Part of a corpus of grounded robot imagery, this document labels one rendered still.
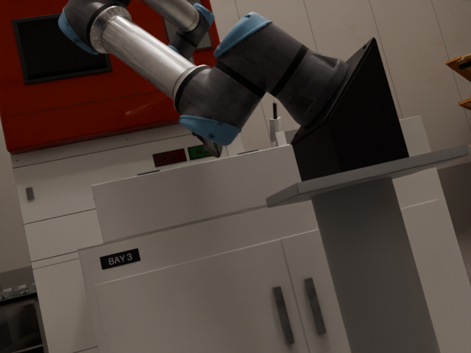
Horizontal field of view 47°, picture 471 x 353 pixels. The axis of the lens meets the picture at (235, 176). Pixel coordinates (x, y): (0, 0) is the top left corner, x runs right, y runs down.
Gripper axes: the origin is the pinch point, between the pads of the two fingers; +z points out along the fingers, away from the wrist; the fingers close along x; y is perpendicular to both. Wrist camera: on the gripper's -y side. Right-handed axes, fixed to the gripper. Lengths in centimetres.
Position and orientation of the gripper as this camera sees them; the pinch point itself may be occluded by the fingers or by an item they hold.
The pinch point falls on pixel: (217, 153)
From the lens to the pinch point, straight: 166.9
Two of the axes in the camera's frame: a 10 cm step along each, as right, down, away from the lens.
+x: -8.9, 3.1, -3.3
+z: 3.5, 9.3, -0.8
